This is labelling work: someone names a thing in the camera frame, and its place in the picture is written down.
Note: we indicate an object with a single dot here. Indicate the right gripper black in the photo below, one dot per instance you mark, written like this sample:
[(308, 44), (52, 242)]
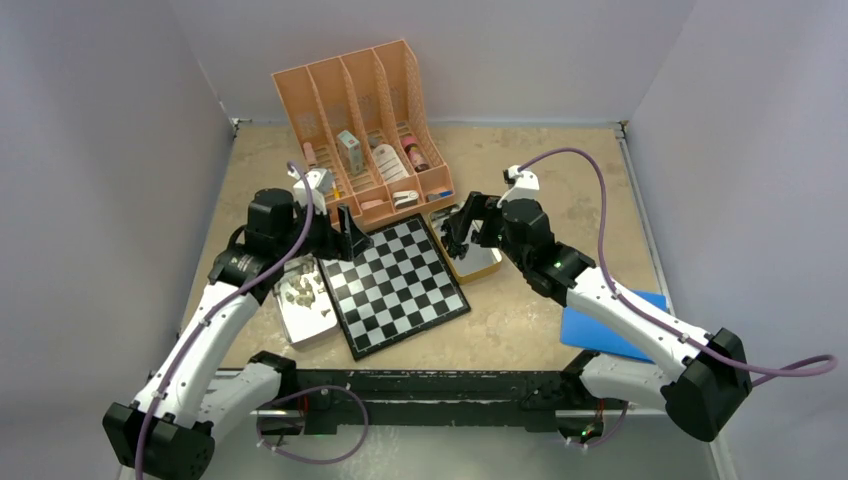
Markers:
[(482, 208)]

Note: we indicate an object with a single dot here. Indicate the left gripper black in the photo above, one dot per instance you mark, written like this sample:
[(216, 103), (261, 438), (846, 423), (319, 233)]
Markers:
[(342, 245)]

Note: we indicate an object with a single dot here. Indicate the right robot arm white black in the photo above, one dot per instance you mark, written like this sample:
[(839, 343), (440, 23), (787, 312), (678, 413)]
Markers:
[(694, 375)]

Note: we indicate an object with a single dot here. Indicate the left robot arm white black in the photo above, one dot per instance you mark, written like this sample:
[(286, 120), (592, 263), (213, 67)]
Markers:
[(172, 426)]

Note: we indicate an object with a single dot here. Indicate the black white chess board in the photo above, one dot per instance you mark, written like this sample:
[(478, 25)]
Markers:
[(399, 287)]

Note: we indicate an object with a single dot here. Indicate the pile of white chess pieces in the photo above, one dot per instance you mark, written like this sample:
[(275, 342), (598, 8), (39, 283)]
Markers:
[(302, 288)]

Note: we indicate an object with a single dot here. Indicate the blue grey small object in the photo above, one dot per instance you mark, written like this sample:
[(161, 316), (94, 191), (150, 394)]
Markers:
[(431, 197)]

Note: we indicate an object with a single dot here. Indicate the white stapler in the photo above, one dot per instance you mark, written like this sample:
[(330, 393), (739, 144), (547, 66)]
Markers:
[(405, 199)]

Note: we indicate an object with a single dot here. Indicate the pink bottle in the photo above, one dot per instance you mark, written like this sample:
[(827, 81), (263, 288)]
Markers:
[(414, 153)]

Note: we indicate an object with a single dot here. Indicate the silver metal tin tray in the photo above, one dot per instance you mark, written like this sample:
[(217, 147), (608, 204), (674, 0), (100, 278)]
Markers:
[(302, 329)]

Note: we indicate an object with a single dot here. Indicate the white paper pack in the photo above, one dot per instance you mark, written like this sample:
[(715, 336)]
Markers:
[(389, 163)]

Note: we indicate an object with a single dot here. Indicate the white green carton box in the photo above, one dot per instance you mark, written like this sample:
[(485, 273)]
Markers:
[(350, 150)]

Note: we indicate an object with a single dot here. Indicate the peach plastic desk organizer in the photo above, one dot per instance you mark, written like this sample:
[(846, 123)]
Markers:
[(376, 94)]

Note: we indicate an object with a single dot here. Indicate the blue foam pad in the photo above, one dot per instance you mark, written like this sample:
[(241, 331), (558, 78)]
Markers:
[(599, 322)]

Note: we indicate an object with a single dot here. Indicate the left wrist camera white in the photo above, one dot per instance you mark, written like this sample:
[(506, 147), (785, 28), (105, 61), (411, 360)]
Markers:
[(319, 182)]

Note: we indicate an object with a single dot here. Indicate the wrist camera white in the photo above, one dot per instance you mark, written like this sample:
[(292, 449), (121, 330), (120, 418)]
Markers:
[(319, 182), (522, 184)]

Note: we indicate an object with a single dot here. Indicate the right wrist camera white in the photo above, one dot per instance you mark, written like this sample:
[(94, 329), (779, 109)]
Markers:
[(522, 184)]

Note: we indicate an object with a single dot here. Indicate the black metal base rail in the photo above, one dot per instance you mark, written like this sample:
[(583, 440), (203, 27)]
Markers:
[(536, 401)]

